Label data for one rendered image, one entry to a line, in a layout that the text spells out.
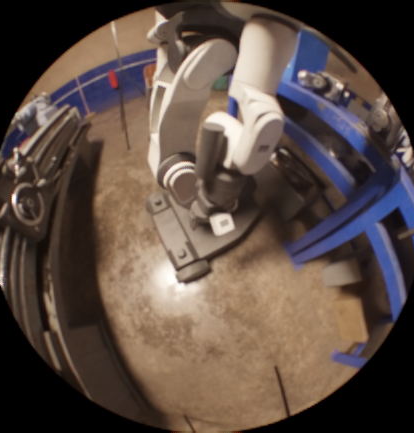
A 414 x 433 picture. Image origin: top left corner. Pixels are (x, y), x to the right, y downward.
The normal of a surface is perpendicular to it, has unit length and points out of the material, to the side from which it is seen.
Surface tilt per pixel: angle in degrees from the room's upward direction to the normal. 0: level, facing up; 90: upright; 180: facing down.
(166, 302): 0
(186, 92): 90
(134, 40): 90
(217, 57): 90
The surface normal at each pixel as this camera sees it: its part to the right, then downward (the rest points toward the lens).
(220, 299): 0.00, -0.47
